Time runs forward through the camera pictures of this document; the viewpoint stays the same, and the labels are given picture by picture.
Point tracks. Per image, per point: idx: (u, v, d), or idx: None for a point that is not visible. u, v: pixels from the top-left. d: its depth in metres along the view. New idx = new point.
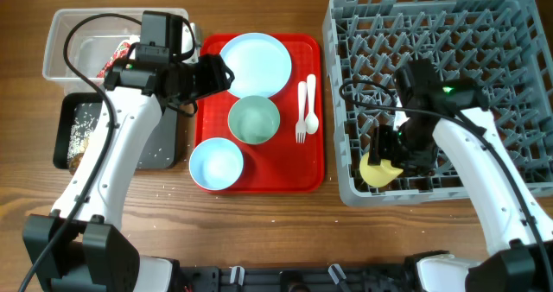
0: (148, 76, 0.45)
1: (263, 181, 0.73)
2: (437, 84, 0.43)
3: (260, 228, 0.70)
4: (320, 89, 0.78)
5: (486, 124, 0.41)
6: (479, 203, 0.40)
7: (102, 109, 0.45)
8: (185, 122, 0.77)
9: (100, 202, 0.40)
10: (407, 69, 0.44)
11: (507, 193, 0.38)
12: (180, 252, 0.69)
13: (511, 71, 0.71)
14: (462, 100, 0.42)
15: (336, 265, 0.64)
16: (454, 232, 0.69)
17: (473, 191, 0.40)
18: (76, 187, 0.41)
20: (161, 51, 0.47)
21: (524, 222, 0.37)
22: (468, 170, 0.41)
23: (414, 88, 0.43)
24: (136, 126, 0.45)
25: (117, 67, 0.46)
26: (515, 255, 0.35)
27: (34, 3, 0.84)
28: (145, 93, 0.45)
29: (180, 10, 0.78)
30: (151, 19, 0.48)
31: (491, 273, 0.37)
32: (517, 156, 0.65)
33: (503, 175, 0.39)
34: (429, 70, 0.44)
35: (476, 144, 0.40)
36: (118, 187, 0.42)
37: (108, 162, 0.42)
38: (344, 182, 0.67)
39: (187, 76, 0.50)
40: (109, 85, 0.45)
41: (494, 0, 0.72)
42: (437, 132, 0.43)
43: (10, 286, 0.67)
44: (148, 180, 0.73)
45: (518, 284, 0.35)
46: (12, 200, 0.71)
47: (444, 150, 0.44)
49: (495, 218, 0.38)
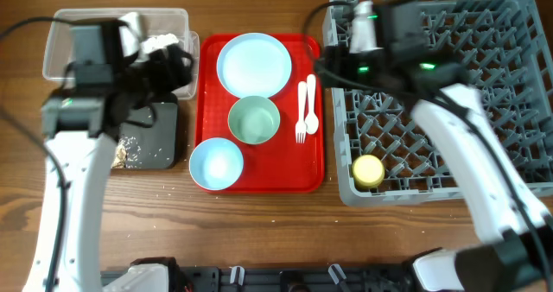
0: (86, 106, 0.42)
1: (263, 181, 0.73)
2: (419, 45, 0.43)
3: (260, 228, 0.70)
4: (320, 89, 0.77)
5: (470, 104, 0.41)
6: (467, 188, 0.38)
7: (47, 166, 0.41)
8: (185, 122, 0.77)
9: (72, 281, 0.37)
10: (392, 14, 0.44)
11: (496, 179, 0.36)
12: (180, 252, 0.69)
13: (511, 71, 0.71)
14: (445, 78, 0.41)
15: (336, 265, 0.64)
16: (454, 232, 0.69)
17: (462, 179, 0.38)
18: (41, 269, 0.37)
20: (103, 70, 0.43)
21: (514, 207, 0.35)
22: (454, 157, 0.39)
23: (395, 43, 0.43)
24: (89, 178, 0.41)
25: (55, 103, 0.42)
26: (513, 244, 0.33)
27: (34, 3, 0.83)
28: (91, 135, 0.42)
29: (181, 10, 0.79)
30: (84, 32, 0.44)
31: (481, 258, 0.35)
32: (518, 157, 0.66)
33: (490, 161, 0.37)
34: (413, 20, 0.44)
35: (461, 126, 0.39)
36: (88, 252, 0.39)
37: (69, 231, 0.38)
38: (344, 183, 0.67)
39: (140, 84, 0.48)
40: (50, 131, 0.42)
41: (494, 0, 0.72)
42: (419, 115, 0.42)
43: (11, 286, 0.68)
44: (148, 180, 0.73)
45: (512, 274, 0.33)
46: (12, 200, 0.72)
47: (431, 137, 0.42)
49: (483, 206, 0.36)
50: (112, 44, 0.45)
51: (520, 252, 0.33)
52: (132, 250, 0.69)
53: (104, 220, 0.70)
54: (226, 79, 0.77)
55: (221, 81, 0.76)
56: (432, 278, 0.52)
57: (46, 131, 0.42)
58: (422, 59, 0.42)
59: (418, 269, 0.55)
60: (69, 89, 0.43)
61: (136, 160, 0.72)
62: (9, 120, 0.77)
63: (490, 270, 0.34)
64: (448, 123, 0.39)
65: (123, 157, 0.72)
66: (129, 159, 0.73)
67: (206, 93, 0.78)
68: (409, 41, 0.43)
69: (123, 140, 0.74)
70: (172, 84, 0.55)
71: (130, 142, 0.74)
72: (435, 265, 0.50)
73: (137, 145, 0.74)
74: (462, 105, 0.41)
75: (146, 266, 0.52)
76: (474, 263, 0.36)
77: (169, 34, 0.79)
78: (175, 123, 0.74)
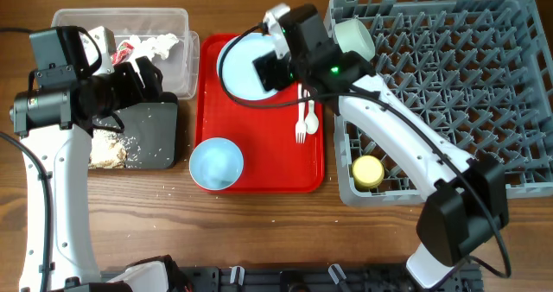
0: (57, 102, 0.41)
1: (262, 181, 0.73)
2: (328, 51, 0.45)
3: (260, 228, 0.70)
4: None
5: (378, 86, 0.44)
6: (397, 156, 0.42)
7: (27, 160, 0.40)
8: (185, 122, 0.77)
9: (67, 264, 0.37)
10: (299, 29, 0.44)
11: (416, 142, 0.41)
12: (180, 252, 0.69)
13: (511, 71, 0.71)
14: (350, 72, 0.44)
15: (336, 265, 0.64)
16: None
17: (394, 152, 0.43)
18: (34, 258, 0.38)
20: (66, 71, 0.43)
21: (441, 161, 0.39)
22: (378, 131, 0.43)
23: (309, 54, 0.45)
24: (68, 168, 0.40)
25: (21, 103, 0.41)
26: (446, 196, 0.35)
27: (32, 3, 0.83)
28: (63, 127, 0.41)
29: (181, 10, 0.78)
30: (40, 38, 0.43)
31: (431, 220, 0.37)
32: (517, 156, 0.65)
33: (409, 129, 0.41)
34: (321, 28, 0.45)
35: (377, 107, 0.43)
36: (79, 238, 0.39)
37: (57, 216, 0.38)
38: (344, 183, 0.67)
39: (105, 90, 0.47)
40: (21, 131, 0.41)
41: (494, 0, 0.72)
42: (346, 111, 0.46)
43: (9, 286, 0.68)
44: (148, 180, 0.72)
45: (455, 224, 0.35)
46: (10, 201, 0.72)
47: (356, 122, 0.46)
49: (416, 168, 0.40)
50: (73, 46, 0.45)
51: (454, 200, 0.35)
52: (132, 250, 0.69)
53: (104, 220, 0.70)
54: (226, 79, 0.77)
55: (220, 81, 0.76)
56: (427, 272, 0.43)
57: (17, 131, 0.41)
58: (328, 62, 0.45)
59: (417, 273, 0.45)
60: (36, 88, 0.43)
61: (136, 160, 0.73)
62: (9, 120, 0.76)
63: (439, 225, 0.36)
64: (365, 106, 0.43)
65: (123, 157, 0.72)
66: (129, 159, 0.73)
67: (206, 93, 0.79)
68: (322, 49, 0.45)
69: (123, 139, 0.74)
70: (139, 96, 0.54)
71: (130, 142, 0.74)
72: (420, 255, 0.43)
73: (137, 145, 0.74)
74: (371, 90, 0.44)
75: (143, 264, 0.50)
76: (428, 230, 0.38)
77: (169, 35, 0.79)
78: (175, 123, 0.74)
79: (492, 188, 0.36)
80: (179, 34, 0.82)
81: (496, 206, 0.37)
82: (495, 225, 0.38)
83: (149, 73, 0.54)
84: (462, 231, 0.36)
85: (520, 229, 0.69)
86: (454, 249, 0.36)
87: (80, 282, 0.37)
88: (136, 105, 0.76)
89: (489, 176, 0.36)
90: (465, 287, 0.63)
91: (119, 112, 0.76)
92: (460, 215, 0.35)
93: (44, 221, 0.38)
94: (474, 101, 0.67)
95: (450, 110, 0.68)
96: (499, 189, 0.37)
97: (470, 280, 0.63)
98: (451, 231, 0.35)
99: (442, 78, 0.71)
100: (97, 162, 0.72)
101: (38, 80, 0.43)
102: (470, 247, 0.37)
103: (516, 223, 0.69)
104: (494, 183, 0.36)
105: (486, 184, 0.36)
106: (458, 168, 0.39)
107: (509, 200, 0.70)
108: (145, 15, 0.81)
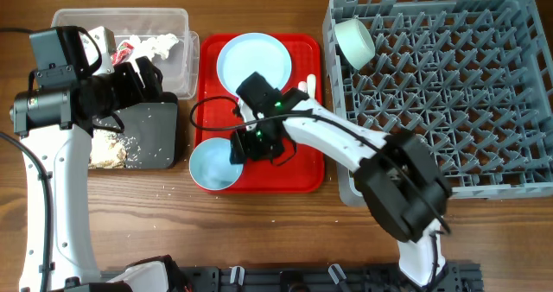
0: (58, 102, 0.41)
1: (262, 181, 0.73)
2: (275, 97, 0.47)
3: (260, 228, 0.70)
4: (320, 89, 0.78)
5: (310, 104, 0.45)
6: (338, 158, 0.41)
7: (27, 160, 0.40)
8: (185, 122, 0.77)
9: (67, 264, 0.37)
10: (244, 91, 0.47)
11: (341, 136, 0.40)
12: (180, 252, 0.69)
13: (511, 71, 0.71)
14: (291, 105, 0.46)
15: (336, 265, 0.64)
16: (454, 232, 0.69)
17: (334, 155, 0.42)
18: (34, 257, 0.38)
20: (66, 71, 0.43)
21: (361, 142, 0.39)
22: (317, 142, 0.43)
23: (258, 107, 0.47)
24: (69, 168, 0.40)
25: (21, 104, 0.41)
26: (369, 170, 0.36)
27: (33, 3, 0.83)
28: (63, 127, 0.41)
29: (181, 10, 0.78)
30: (40, 38, 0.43)
31: (371, 199, 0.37)
32: (517, 156, 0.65)
33: (337, 129, 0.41)
34: (264, 83, 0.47)
35: (309, 120, 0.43)
36: (80, 238, 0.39)
37: (56, 216, 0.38)
38: (344, 183, 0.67)
39: (105, 90, 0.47)
40: (21, 131, 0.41)
41: (494, 0, 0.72)
42: (295, 135, 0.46)
43: (9, 286, 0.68)
44: (148, 180, 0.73)
45: (385, 194, 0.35)
46: (11, 200, 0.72)
47: (304, 142, 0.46)
49: (346, 159, 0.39)
50: (73, 47, 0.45)
51: (377, 173, 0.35)
52: (132, 250, 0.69)
53: (104, 220, 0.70)
54: (225, 79, 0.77)
55: (221, 82, 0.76)
56: (414, 268, 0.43)
57: (17, 131, 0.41)
58: (275, 104, 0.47)
59: (409, 274, 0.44)
60: (36, 89, 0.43)
61: (136, 160, 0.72)
62: (9, 120, 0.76)
63: (374, 200, 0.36)
64: (301, 123, 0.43)
65: (123, 157, 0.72)
66: (129, 159, 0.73)
67: (207, 93, 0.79)
68: (269, 98, 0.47)
69: (123, 139, 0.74)
70: (139, 96, 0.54)
71: (130, 142, 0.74)
72: (404, 251, 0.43)
73: (137, 145, 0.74)
74: (305, 109, 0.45)
75: (143, 264, 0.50)
76: (375, 211, 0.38)
77: (169, 35, 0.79)
78: (175, 123, 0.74)
79: (413, 157, 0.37)
80: (179, 34, 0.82)
81: (426, 174, 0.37)
82: (435, 194, 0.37)
83: (149, 73, 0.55)
84: (397, 203, 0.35)
85: (520, 228, 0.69)
86: (397, 219, 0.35)
87: (80, 282, 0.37)
88: (136, 105, 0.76)
89: (406, 146, 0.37)
90: (465, 287, 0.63)
91: (119, 113, 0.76)
92: (389, 185, 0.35)
93: (44, 221, 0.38)
94: (474, 101, 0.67)
95: (450, 110, 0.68)
96: (424, 157, 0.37)
97: (470, 280, 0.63)
98: (384, 203, 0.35)
99: (442, 78, 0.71)
100: (97, 162, 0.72)
101: (38, 80, 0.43)
102: (417, 220, 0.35)
103: (516, 223, 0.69)
104: (414, 152, 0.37)
105: (405, 154, 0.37)
106: (376, 144, 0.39)
107: (509, 200, 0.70)
108: (145, 15, 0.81)
